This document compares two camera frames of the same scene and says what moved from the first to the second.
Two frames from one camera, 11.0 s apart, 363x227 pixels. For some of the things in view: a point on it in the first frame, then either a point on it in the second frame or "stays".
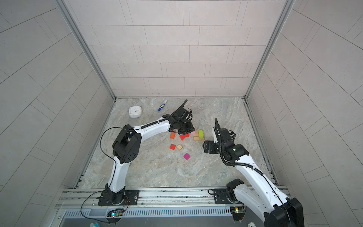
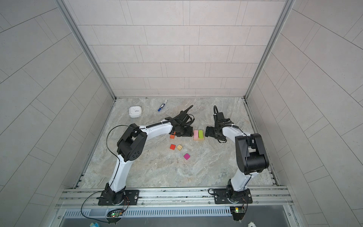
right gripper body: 213,148 to 213,132
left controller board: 116,214 stays
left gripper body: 185,128 stays
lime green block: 201,134 stays
